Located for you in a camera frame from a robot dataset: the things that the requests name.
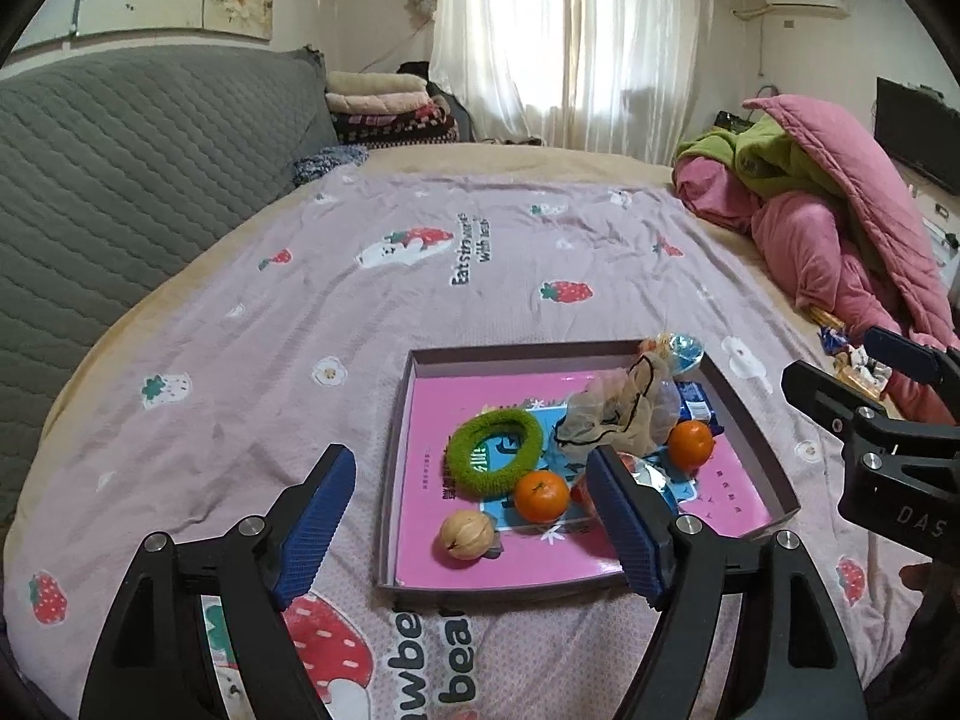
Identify small orange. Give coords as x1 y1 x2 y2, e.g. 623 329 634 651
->
666 420 716 476

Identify cream folded blanket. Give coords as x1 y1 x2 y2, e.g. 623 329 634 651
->
325 71 429 97

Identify snack wrappers near quilt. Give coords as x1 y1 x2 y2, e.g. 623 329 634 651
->
795 304 894 399

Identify beige mesh bag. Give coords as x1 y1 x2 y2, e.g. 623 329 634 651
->
555 349 677 460

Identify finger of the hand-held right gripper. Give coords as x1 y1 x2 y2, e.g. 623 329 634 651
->
780 360 892 437
862 325 960 385

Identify blue knit cloth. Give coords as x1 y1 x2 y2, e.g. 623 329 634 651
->
291 144 371 188

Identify pink folded blanket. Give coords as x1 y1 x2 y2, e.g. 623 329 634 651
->
325 90 433 118

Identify grey quilted headboard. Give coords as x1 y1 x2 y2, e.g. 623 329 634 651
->
0 49 339 527

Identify white sheer curtain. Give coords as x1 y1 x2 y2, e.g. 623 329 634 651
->
427 0 715 167

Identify tan walnut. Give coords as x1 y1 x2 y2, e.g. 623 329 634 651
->
439 510 498 562

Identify black television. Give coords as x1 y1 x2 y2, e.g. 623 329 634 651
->
874 76 960 197

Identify plastic-wrapped snack cup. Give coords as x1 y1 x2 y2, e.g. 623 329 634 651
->
570 450 677 523
641 331 707 377

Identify green fuzzy ring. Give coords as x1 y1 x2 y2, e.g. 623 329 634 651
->
448 411 543 500

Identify green blanket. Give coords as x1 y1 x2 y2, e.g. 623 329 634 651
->
675 114 887 272

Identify checkered folded blanket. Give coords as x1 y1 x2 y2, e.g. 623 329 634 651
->
333 101 459 146

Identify white patterned wrapper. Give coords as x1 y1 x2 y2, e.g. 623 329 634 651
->
840 349 894 392

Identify pink quilt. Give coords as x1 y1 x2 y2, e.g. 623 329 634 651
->
671 94 960 430

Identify brown cardboard box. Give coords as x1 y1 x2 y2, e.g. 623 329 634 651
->
373 339 800 603

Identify large orange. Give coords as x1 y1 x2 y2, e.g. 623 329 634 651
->
514 469 572 527

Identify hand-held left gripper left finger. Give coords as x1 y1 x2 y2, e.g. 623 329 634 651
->
78 444 358 720

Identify white cabinet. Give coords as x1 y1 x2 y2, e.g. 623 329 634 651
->
900 165 960 272

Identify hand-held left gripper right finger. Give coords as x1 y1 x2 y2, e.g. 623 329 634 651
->
584 444 865 720

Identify strawberry bear printed blanket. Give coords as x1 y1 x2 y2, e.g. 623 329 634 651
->
0 165 925 720

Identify dark bag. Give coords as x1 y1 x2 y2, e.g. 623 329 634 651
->
396 60 452 92

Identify blue snack packet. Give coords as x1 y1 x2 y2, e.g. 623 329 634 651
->
671 379 725 437

